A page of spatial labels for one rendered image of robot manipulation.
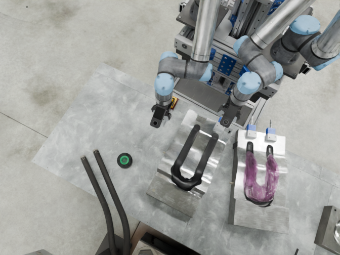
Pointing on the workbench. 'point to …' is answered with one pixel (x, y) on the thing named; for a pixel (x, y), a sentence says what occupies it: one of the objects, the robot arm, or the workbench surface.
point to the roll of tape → (123, 159)
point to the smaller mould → (329, 230)
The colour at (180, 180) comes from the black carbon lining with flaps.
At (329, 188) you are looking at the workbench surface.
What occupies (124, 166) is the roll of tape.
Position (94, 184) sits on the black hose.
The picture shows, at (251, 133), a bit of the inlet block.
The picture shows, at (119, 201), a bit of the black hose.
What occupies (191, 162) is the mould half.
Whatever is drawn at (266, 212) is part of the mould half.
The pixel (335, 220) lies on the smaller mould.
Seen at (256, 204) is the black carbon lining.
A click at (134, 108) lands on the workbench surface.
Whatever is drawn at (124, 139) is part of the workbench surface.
